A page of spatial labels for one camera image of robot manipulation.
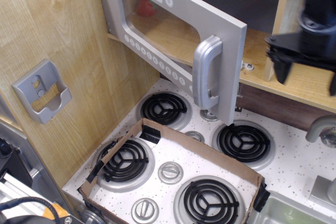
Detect front left stove burner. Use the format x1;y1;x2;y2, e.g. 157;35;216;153
97;137;155;193

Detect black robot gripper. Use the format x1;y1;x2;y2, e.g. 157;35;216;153
266;14;336;95

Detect grey toy faucet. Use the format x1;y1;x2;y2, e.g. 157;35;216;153
306;115;335;148

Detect grey wall phone holder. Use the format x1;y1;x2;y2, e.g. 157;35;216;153
12;59;72;124

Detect front silver stove knob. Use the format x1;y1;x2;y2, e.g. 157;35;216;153
131;198;160;224

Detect white door latch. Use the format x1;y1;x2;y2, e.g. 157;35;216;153
241;62;254;71

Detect centre silver stove knob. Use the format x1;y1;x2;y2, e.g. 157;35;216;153
158;162;184;185

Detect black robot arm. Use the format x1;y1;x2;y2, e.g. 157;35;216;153
266;0;335;84

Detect red toy strawberry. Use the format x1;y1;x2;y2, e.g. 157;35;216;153
136;0;158;17

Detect hanging silver toy spatula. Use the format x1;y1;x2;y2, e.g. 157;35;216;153
235;83;244;112

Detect wooden shelf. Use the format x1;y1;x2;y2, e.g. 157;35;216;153
107;15;335;113

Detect middle silver stove knob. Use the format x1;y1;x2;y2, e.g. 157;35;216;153
185;131;205;143

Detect silver stove knob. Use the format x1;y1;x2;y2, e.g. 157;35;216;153
131;198;160;224
200;110;218;122
158;162;184;185
185;131;205;143

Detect stove burner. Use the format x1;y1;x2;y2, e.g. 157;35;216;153
173;175;245;224
211;120;276;171
135;92;192;131
97;137;155;193

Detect grey faucet handle base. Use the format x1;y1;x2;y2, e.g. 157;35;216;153
309;176;335;207

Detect silver toy microwave door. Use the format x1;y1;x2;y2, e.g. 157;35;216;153
101;0;247;124

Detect black braided cable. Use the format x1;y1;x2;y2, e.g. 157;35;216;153
0;196;61;224

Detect back silver stove knob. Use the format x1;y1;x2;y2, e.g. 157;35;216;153
200;110;218;122

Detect front right stove burner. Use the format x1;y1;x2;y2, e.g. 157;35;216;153
173;175;245;224

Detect back left stove burner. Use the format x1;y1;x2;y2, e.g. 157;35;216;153
135;92;192;131

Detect back right stove burner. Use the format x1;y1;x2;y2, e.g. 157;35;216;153
211;120;276;171

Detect brown cardboard barrier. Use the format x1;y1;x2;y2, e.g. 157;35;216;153
78;119;270;223

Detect silver toy sink basin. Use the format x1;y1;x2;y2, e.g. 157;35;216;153
247;191;335;224

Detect silver oven knob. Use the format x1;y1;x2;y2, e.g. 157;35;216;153
83;209;106;224

